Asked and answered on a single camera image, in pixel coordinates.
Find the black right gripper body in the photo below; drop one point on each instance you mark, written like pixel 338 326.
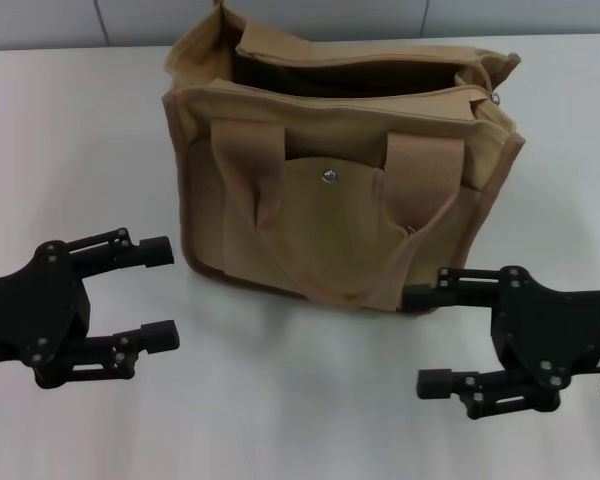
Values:
pixel 550 330

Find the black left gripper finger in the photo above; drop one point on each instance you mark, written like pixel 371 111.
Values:
pixel 160 337
pixel 155 251

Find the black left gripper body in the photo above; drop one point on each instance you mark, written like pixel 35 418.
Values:
pixel 35 310

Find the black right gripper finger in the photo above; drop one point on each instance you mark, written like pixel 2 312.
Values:
pixel 435 384
pixel 420 296

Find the khaki canvas food bag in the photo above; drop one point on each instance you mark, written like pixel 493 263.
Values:
pixel 330 225

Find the silver metal zipper pull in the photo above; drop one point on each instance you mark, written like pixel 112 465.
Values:
pixel 495 98

